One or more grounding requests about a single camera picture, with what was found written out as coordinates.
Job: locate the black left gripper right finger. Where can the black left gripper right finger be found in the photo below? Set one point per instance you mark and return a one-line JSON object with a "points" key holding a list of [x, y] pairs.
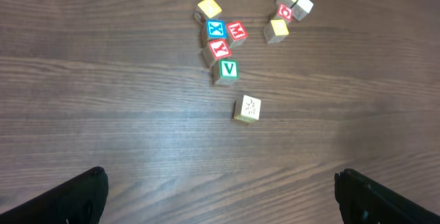
{"points": [[363, 200]]}

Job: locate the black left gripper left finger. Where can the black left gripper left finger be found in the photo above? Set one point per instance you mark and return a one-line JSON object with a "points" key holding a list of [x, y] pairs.
{"points": [[79, 200]]}

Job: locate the sun picture wooden block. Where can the sun picture wooden block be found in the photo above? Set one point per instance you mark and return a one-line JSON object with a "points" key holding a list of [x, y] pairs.
{"points": [[247, 109]]}

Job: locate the green V wooden block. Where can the green V wooden block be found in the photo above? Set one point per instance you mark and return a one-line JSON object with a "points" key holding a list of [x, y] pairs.
{"points": [[225, 72]]}

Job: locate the red O wooden block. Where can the red O wooden block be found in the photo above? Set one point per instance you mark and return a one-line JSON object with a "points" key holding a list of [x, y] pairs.
{"points": [[283, 13]]}

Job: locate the plain white wooden block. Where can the plain white wooden block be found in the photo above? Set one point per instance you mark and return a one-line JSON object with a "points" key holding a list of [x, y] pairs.
{"points": [[301, 9]]}

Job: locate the red Y wooden block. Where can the red Y wooden block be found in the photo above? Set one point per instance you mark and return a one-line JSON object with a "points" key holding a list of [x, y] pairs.
{"points": [[216, 50]]}

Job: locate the red M wooden block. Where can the red M wooden block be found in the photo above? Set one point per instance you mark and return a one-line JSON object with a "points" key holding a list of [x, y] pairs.
{"points": [[236, 34]]}

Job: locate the blue X wooden block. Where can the blue X wooden block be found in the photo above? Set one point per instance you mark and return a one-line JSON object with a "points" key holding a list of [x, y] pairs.
{"points": [[213, 29]]}

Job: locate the yellow top wooden block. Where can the yellow top wooden block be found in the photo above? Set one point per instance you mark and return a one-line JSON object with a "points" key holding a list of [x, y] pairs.
{"points": [[207, 9]]}

